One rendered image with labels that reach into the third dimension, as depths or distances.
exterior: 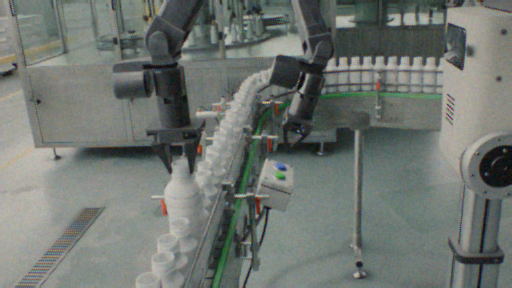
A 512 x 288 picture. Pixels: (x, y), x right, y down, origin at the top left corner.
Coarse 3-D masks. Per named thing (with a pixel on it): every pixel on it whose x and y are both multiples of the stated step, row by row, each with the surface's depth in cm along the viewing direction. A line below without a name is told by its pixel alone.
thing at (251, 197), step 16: (224, 96) 207; (272, 96) 204; (272, 112) 207; (272, 128) 209; (272, 144) 211; (256, 176) 170; (224, 208) 122; (256, 208) 122; (256, 240) 125; (240, 256) 129; (256, 256) 127
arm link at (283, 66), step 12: (324, 48) 111; (276, 60) 112; (288, 60) 113; (300, 60) 112; (312, 60) 112; (324, 60) 111; (276, 72) 111; (288, 72) 111; (276, 84) 113; (288, 84) 112
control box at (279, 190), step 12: (264, 168) 126; (276, 168) 128; (288, 168) 131; (264, 180) 120; (276, 180) 121; (288, 180) 123; (264, 192) 121; (276, 192) 121; (288, 192) 120; (264, 204) 122; (276, 204) 122; (264, 228) 128; (240, 240) 132
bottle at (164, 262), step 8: (160, 256) 82; (168, 256) 82; (152, 264) 81; (160, 264) 79; (168, 264) 80; (160, 272) 80; (168, 272) 80; (176, 272) 82; (168, 280) 80; (176, 280) 81
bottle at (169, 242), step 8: (160, 240) 87; (168, 240) 88; (176, 240) 86; (160, 248) 86; (168, 248) 85; (176, 248) 86; (176, 256) 86; (184, 256) 88; (176, 264) 86; (184, 264) 87; (184, 272) 87; (184, 280) 87
